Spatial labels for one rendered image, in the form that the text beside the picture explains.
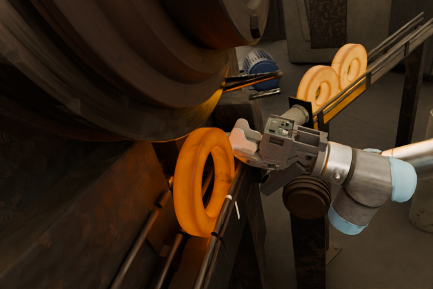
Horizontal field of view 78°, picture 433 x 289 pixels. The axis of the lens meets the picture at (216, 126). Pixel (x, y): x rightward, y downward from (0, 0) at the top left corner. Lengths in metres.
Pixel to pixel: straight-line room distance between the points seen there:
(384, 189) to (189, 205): 0.34
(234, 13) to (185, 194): 0.25
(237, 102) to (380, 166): 0.30
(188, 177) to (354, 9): 2.73
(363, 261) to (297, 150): 0.81
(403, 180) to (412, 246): 0.83
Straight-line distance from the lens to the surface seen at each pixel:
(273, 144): 0.50
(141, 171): 0.41
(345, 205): 0.60
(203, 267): 0.42
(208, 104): 0.38
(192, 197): 0.39
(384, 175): 0.54
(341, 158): 0.52
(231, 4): 0.23
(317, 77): 0.78
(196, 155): 0.39
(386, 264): 1.29
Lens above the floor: 1.05
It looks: 29 degrees down
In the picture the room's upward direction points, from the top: 13 degrees counter-clockwise
